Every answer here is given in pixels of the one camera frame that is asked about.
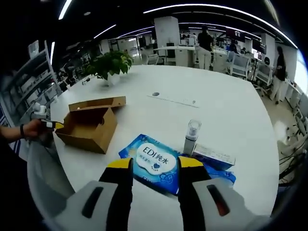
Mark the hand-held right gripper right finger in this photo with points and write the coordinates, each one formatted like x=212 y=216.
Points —
x=192 y=192

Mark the black wristband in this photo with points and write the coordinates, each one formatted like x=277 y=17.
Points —
x=22 y=130

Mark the white mesh office chair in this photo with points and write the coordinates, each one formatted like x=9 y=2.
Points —
x=239 y=65
x=264 y=74

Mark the white blue carton box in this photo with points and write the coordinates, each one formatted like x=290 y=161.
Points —
x=214 y=154

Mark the small black white device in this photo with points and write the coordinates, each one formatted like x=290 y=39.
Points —
x=85 y=80

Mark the blue white striped shirt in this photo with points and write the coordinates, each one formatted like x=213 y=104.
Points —
x=16 y=146

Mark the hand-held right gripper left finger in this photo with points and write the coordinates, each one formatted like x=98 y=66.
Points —
x=115 y=192

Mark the brown cardboard shoe box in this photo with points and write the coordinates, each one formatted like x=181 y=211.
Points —
x=96 y=130

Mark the potted green plant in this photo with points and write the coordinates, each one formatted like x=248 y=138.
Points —
x=110 y=65

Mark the person's left hand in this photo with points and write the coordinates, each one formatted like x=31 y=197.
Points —
x=32 y=130

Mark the blue wet wipes soft pack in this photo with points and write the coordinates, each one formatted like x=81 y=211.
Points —
x=154 y=163

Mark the blue soft item pack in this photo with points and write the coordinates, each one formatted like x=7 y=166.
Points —
x=223 y=176

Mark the grey mesh office chair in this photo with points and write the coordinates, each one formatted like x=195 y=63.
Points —
x=45 y=175

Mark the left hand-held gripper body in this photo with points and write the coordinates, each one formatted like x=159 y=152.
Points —
x=39 y=111

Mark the red display screen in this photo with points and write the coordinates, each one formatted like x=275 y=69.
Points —
x=235 y=34

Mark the ceiling light strip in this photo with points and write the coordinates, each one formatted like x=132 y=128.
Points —
x=216 y=8
x=65 y=9

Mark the grey metal shelf rack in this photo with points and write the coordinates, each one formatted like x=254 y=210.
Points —
x=31 y=79

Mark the table power outlet strip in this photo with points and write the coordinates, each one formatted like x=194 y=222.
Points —
x=178 y=101

